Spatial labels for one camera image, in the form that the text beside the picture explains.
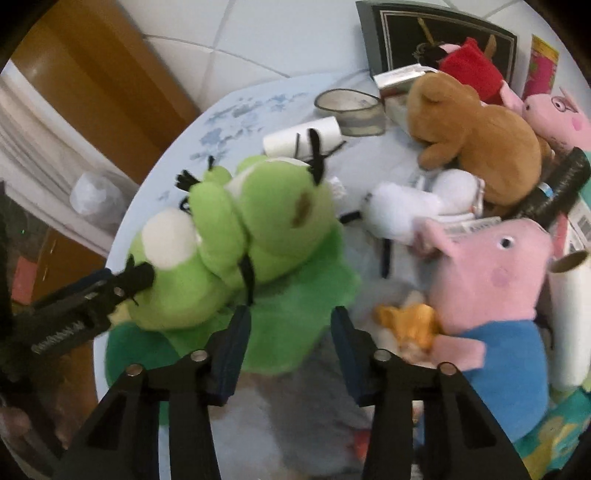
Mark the clear plastic bag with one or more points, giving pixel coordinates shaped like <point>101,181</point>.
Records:
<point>99,196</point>

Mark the green frog plush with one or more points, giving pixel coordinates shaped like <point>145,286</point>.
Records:
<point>277,207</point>

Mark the white paper roll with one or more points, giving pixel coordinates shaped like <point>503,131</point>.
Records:
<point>300,136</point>

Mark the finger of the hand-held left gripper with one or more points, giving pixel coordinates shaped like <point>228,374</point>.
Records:
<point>136,279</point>
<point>85,285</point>

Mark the pink pig plush blue shirt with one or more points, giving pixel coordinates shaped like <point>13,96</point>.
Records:
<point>485,277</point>

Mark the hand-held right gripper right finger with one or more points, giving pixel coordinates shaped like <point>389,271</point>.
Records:
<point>347,350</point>

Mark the pink snack can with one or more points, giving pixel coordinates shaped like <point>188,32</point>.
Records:
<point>540,69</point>

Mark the pink pig plush red dress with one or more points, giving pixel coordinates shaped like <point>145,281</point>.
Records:
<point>471,69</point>

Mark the black ribbed brush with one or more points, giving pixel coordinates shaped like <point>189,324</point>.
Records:
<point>563,180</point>

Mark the person's left hand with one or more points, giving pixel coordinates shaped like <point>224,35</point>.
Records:
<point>13,422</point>

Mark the clear tape roll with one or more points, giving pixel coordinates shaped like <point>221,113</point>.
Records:
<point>364,123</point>

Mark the brown bear plush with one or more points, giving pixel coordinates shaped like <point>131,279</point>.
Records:
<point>485,138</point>

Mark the teal printed cloth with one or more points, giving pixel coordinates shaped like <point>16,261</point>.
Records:
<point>563,434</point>

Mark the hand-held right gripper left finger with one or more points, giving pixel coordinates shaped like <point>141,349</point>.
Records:
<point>234,344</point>

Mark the white plush toy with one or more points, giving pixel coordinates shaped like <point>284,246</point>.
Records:
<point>397,207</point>

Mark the white barcode packet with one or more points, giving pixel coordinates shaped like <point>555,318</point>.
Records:
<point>471,227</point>

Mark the dark framed box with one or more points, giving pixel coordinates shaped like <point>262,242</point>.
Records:
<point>397,32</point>

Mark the wooden door frame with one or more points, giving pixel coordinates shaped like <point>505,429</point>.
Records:
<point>92,69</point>

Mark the white ribbed door frame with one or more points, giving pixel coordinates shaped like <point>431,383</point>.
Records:
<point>41,152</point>

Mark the silver white box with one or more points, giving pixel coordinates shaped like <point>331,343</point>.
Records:
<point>401,78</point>

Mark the orange plush toy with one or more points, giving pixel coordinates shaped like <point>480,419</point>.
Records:
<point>411,325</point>

